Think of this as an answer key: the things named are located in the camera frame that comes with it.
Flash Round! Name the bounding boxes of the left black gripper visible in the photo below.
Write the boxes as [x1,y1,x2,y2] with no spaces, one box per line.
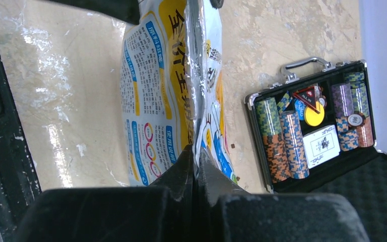
[50,0,140,25]

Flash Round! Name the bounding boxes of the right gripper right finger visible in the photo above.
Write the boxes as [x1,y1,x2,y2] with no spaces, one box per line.
[197,148,369,241]

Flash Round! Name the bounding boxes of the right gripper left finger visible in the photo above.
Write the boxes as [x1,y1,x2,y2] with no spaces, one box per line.
[15,145,193,241]

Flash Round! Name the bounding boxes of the colourful pet food bag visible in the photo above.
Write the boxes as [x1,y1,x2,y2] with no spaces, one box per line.
[120,1,236,186]

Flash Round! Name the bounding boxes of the black poker chip case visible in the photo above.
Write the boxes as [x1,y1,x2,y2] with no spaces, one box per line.
[244,57,387,241]

